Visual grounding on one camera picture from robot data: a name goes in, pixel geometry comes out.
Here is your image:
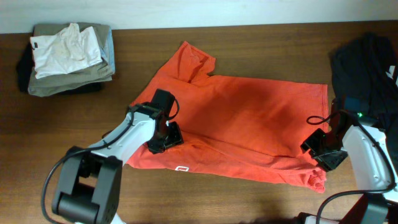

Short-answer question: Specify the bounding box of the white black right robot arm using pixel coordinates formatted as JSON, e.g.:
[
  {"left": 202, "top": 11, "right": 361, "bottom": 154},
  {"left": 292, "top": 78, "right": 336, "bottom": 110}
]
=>
[{"left": 294, "top": 97, "right": 397, "bottom": 224}]

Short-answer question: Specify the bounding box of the folded light blue garment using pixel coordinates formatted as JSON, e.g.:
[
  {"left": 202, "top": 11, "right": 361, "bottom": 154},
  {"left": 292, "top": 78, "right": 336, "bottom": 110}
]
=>
[{"left": 98, "top": 25, "right": 116, "bottom": 74}]

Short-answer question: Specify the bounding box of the folded white garment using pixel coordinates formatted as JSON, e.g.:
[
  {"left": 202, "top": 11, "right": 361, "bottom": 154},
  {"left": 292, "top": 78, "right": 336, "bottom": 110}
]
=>
[{"left": 30, "top": 23, "right": 102, "bottom": 79}]

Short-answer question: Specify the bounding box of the orange printed t-shirt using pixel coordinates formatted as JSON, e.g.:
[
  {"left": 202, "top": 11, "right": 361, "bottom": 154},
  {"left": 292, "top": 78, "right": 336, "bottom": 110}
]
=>
[{"left": 128, "top": 42, "right": 329, "bottom": 193}]

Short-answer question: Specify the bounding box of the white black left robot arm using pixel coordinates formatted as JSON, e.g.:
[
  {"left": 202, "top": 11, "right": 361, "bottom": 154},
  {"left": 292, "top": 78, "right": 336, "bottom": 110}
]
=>
[{"left": 52, "top": 89, "right": 183, "bottom": 224}]

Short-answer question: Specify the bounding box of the folded black garment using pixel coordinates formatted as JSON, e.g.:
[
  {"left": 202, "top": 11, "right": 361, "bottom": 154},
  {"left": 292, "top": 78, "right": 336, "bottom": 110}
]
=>
[{"left": 16, "top": 43, "right": 104, "bottom": 95}]

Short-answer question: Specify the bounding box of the folded olive green garment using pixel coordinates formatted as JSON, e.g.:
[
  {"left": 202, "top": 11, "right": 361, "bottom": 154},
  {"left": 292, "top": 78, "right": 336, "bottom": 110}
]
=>
[{"left": 28, "top": 22, "right": 114, "bottom": 97}]

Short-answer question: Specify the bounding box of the dark navy garment pile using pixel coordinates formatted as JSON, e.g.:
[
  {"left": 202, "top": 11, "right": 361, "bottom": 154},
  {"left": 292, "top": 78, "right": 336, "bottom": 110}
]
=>
[{"left": 330, "top": 32, "right": 397, "bottom": 168}]

